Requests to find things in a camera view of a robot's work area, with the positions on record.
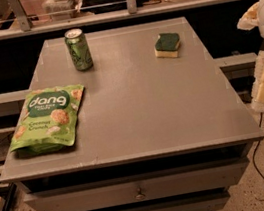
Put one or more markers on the green soda can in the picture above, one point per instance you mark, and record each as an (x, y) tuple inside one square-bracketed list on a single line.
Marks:
[(78, 48)]

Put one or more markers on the green and yellow sponge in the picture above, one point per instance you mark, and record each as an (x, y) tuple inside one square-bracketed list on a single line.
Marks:
[(167, 45)]

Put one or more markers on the green rice chip bag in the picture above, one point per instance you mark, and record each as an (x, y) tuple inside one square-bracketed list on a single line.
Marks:
[(48, 119)]

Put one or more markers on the top drawer with knob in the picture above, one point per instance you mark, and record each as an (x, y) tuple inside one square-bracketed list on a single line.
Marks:
[(107, 195)]

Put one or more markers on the grey drawer cabinet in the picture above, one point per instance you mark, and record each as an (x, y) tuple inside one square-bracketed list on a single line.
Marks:
[(141, 116)]

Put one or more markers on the clear plastic container background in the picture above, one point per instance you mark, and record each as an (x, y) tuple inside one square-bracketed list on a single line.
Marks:
[(60, 9)]

